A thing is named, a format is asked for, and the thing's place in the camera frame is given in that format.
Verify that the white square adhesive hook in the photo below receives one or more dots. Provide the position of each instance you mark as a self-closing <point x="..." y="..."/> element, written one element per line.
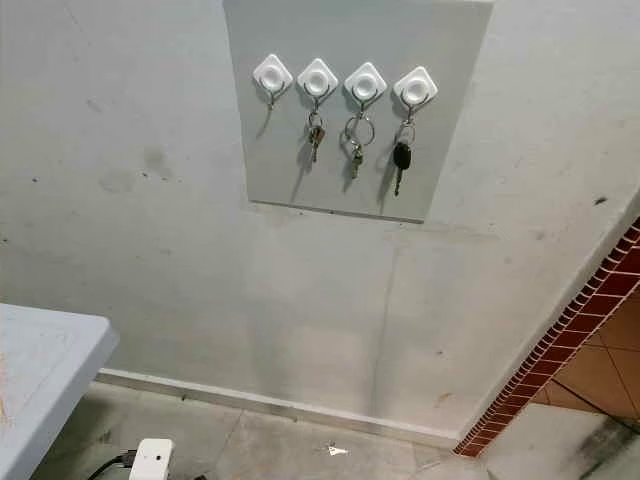
<point x="415" y="87"/>
<point x="365" y="81"/>
<point x="272" y="73"/>
<point x="317" y="77"/>

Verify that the white plastic folding table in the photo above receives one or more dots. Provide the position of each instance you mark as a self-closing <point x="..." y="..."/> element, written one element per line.
<point x="40" y="400"/>

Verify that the small white floor scrap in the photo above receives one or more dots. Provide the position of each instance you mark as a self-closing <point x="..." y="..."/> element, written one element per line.
<point x="336" y="450"/>

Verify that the black-headed car key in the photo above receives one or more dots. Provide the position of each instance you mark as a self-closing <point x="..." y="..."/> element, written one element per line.
<point x="402" y="155"/>

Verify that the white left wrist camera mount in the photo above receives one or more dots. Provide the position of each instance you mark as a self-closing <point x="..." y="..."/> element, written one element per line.
<point x="152" y="460"/>

